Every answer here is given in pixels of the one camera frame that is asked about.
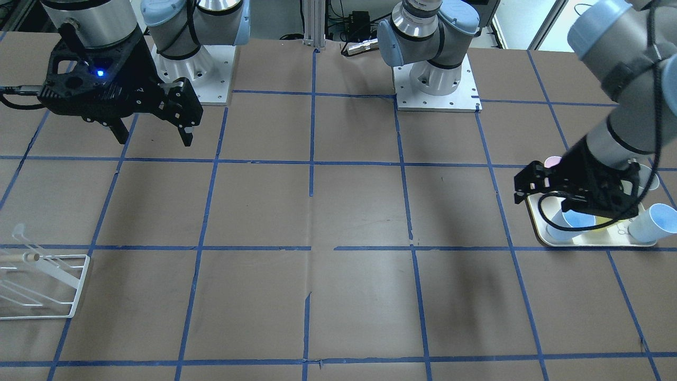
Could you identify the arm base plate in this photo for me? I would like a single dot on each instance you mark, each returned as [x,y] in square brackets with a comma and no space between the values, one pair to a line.
[439,84]
[210,71]

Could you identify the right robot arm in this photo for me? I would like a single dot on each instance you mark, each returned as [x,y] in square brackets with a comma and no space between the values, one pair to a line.
[178,28]

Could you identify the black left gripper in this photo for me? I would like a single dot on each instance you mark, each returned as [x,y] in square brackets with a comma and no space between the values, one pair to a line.
[588,165]

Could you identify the light blue cup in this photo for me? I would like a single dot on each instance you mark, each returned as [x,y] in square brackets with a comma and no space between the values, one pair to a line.
[569,219]
[655,223]

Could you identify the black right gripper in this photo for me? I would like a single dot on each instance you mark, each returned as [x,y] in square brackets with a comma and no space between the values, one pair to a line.
[138,67]

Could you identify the grey cup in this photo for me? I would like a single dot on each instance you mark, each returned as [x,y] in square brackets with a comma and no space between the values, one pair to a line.
[642,180]

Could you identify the pink cup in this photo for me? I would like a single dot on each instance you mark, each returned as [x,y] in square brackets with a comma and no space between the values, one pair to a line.
[552,161]

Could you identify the light blue cup on tray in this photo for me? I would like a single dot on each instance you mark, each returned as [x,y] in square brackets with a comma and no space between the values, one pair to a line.
[655,223]

